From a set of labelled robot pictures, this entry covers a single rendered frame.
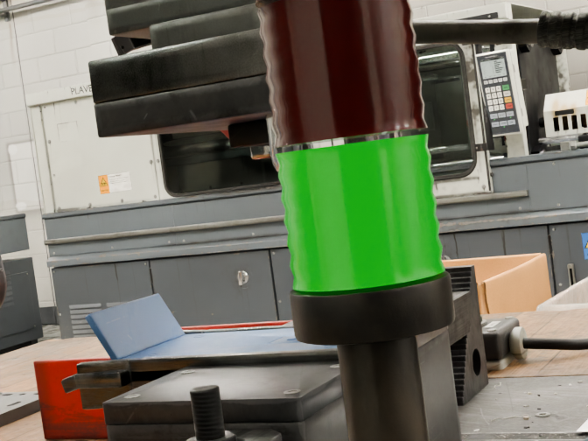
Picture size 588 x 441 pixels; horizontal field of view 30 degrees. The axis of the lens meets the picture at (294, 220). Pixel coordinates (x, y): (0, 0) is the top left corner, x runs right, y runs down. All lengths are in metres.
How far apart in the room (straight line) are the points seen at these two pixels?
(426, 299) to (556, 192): 4.89
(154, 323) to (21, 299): 7.33
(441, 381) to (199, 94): 0.23
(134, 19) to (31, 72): 8.78
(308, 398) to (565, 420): 0.28
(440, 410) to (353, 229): 0.38
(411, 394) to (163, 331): 0.39
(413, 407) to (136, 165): 5.98
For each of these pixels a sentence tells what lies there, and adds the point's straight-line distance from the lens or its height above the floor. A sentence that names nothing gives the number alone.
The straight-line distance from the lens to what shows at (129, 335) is 0.62.
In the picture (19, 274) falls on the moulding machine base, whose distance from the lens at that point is 7.97.
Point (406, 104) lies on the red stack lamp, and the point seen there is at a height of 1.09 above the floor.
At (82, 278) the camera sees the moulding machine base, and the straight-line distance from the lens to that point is 6.53.
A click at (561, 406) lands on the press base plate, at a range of 0.75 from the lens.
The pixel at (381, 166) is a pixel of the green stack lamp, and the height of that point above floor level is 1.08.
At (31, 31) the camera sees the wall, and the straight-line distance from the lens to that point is 9.33.
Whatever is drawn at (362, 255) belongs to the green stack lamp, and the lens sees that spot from 0.25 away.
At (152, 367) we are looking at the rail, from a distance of 0.58.
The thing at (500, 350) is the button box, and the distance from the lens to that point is 0.88.
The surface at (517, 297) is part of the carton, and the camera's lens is 3.01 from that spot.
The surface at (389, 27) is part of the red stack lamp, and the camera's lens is 0.26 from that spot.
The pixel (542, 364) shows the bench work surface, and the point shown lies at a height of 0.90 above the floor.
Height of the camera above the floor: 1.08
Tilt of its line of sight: 3 degrees down
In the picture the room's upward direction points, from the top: 7 degrees counter-clockwise
